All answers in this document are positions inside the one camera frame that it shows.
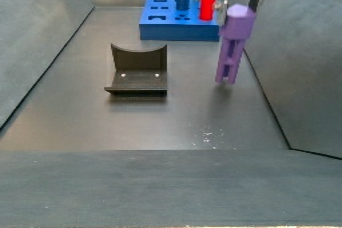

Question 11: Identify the dark curved bracket block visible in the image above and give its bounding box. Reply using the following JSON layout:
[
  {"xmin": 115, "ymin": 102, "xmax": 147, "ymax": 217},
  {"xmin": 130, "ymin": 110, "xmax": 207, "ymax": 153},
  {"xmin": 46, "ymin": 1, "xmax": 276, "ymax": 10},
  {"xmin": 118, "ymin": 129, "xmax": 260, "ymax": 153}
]
[{"xmin": 105, "ymin": 45, "xmax": 167, "ymax": 95}]

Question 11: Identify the purple three prong peg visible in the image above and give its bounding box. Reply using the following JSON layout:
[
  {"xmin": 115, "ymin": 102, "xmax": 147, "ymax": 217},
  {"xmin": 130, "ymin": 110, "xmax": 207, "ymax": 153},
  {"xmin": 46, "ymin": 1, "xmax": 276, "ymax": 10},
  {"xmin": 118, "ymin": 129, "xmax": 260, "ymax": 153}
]
[{"xmin": 215, "ymin": 4, "xmax": 257, "ymax": 84}]

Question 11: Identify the blue shape sorter board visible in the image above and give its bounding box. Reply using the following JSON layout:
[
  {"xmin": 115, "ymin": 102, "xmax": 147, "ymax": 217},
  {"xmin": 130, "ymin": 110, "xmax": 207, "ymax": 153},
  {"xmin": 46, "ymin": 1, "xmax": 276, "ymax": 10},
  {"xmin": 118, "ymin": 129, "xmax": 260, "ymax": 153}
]
[{"xmin": 139, "ymin": 0, "xmax": 219, "ymax": 42}]

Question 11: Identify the red hexagonal peg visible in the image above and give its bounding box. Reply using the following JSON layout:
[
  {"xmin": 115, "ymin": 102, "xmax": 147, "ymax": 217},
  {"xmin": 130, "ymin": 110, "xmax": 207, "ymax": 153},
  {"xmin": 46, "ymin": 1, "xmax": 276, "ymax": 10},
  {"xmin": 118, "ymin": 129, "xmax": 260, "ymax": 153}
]
[{"xmin": 199, "ymin": 0, "xmax": 215, "ymax": 21}]

